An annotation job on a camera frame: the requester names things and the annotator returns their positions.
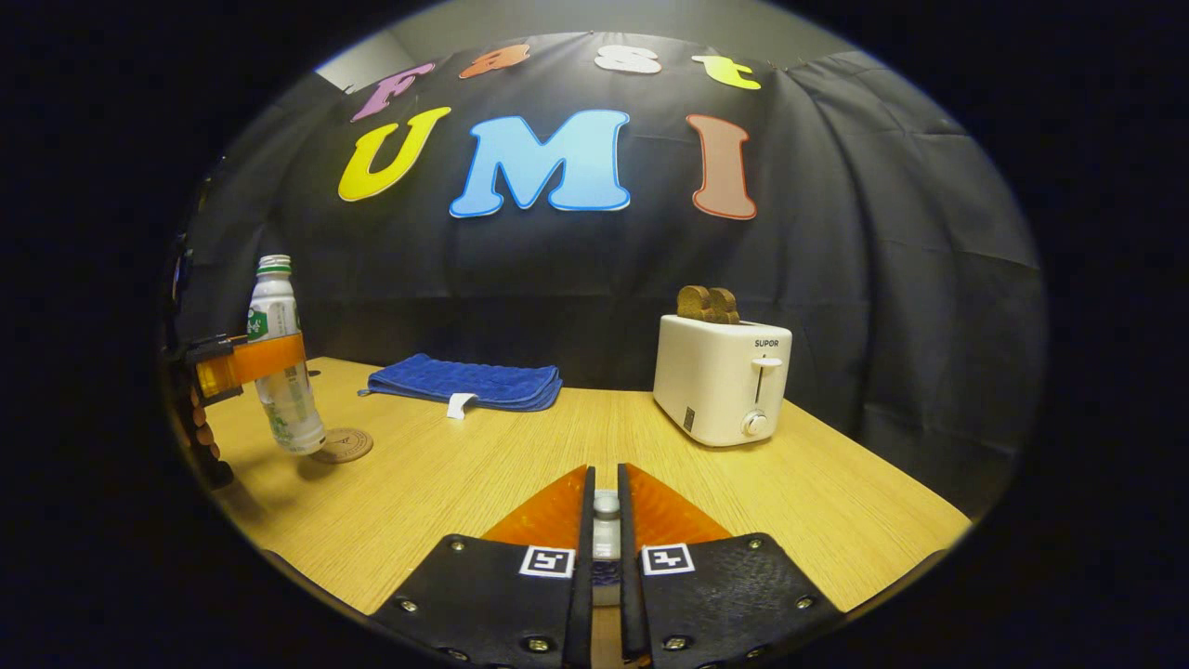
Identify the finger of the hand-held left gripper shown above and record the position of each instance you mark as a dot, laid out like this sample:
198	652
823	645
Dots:
269	358

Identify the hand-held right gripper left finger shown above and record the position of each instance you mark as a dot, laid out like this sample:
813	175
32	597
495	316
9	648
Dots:
583	604

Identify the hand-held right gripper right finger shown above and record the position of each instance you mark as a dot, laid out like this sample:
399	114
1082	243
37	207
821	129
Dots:
629	604

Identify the white water bottle green label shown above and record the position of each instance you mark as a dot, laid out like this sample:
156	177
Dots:
274	307

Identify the white teacup lid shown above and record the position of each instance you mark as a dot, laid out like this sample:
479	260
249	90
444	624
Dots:
606	530

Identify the round wooden coaster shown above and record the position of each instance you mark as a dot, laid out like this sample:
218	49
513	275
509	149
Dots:
348	446

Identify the blue folded towel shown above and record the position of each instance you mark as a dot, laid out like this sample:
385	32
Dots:
464	381

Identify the white toaster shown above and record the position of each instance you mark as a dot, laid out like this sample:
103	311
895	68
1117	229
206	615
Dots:
715	381

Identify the brown toast slice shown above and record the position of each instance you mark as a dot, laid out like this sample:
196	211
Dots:
726	307
693	302

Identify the black backdrop cloth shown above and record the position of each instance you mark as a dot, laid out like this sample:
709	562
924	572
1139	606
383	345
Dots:
882	279

